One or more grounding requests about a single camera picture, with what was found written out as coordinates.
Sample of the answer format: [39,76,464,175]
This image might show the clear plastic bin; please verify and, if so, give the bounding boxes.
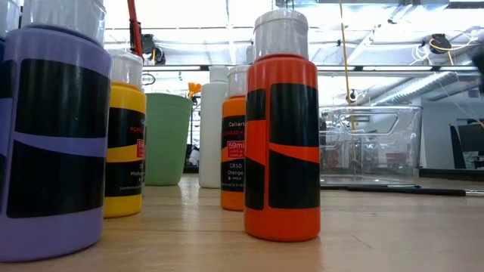
[319,105,424,187]

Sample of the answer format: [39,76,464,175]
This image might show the red orange paint bottle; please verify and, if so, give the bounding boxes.
[243,8,322,243]

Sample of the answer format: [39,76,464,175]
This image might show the large white paint bottle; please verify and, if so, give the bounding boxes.
[198,64,230,190]

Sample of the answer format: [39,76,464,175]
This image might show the orange fan brush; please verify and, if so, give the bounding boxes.
[187,82,203,100]

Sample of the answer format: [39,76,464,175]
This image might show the purple paint bottle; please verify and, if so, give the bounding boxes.
[0,0,113,264]

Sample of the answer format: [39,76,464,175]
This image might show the green plastic cup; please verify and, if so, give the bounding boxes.
[143,92,194,187]

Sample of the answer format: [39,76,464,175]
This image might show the blue paint bottle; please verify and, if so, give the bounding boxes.
[0,0,22,63]

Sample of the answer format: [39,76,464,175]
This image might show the yellow paint bottle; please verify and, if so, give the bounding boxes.
[103,48,148,220]

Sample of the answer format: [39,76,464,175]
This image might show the black aluminium frame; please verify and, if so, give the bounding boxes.
[182,165,484,183]

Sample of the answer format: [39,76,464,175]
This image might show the black handled paintbrush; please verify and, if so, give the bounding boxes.
[346,186,484,197]
[320,183,422,190]

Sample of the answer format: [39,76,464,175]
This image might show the dark computer monitor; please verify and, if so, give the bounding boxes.
[448,121,484,170]

